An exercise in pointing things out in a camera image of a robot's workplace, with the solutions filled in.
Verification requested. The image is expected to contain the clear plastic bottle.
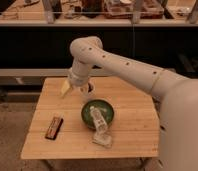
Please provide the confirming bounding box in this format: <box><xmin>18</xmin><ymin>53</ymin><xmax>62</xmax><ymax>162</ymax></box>
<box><xmin>90</xmin><ymin>106</ymin><xmax>108</xmax><ymax>134</ymax></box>

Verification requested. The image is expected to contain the clear plastic packet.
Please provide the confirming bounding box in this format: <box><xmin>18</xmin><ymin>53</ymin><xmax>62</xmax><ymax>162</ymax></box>
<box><xmin>93</xmin><ymin>133</ymin><xmax>112</xmax><ymax>148</ymax></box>

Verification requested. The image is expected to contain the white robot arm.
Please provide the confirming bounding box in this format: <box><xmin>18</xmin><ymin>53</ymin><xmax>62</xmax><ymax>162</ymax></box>
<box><xmin>61</xmin><ymin>36</ymin><xmax>198</xmax><ymax>171</ymax></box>

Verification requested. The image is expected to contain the long wooden shelf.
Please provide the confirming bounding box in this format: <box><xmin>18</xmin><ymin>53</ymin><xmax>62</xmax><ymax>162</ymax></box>
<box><xmin>0</xmin><ymin>0</ymin><xmax>198</xmax><ymax>28</ymax></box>

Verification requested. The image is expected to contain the wooden folding table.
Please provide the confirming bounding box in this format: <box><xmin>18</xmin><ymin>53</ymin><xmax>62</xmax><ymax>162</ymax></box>
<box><xmin>21</xmin><ymin>77</ymin><xmax>159</xmax><ymax>160</ymax></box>

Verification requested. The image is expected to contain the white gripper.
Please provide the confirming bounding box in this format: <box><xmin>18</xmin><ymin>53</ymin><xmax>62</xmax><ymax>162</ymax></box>
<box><xmin>61</xmin><ymin>69</ymin><xmax>89</xmax><ymax>97</ymax></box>

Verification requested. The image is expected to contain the green bowl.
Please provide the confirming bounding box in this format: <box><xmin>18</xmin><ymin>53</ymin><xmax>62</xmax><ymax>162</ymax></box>
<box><xmin>81</xmin><ymin>99</ymin><xmax>114</xmax><ymax>130</ymax></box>

